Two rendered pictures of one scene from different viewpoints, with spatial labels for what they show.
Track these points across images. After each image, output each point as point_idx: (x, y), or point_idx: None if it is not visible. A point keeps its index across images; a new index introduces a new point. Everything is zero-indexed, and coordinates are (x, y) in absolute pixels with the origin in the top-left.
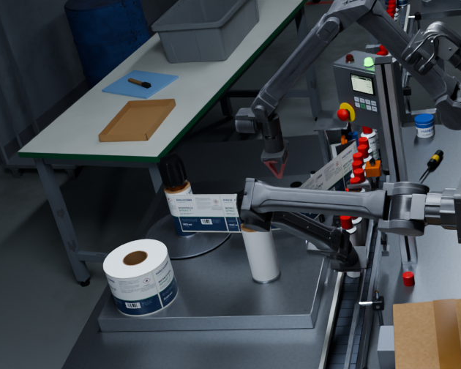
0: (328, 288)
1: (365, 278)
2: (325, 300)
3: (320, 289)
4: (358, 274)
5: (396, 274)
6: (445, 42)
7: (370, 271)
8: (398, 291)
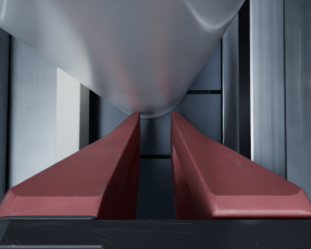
0: (34, 94)
1: (200, 119)
2: (28, 168)
3: None
4: (171, 109)
5: (295, 14)
6: None
7: (220, 60)
8: None
